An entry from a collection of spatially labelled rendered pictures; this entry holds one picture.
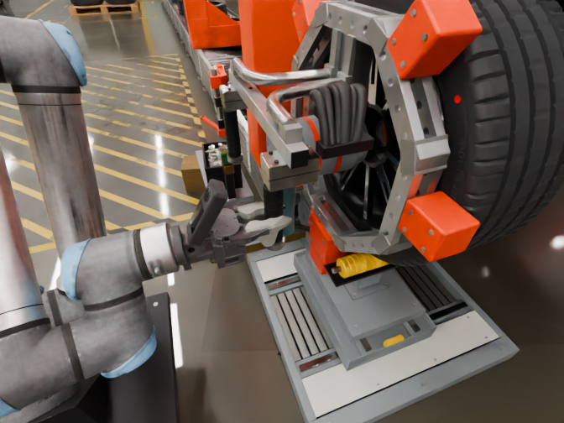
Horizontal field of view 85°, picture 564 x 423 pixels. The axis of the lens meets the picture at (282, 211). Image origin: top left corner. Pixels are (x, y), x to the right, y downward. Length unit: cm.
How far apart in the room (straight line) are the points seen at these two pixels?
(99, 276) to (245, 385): 85
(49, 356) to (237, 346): 88
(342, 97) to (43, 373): 58
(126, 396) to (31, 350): 50
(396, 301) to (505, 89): 85
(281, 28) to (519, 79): 70
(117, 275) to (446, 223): 52
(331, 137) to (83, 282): 44
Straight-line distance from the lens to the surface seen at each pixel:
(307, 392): 120
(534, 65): 64
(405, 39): 54
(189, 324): 143
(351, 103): 51
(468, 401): 143
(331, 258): 96
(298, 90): 61
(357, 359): 117
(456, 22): 52
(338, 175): 101
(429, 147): 54
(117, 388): 106
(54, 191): 83
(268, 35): 108
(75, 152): 81
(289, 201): 91
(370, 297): 122
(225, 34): 305
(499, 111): 57
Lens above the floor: 121
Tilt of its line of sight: 41 degrees down
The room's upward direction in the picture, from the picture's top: straight up
